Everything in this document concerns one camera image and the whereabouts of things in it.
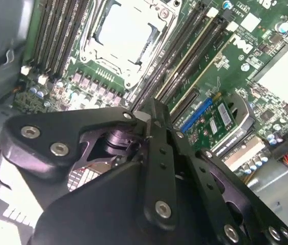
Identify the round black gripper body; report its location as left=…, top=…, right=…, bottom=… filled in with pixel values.
left=34, top=162, right=225, bottom=245

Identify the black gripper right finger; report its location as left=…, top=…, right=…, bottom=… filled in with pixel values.
left=160, top=101, right=288, bottom=245

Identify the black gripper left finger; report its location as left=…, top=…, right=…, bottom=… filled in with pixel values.
left=0, top=98, right=182, bottom=232

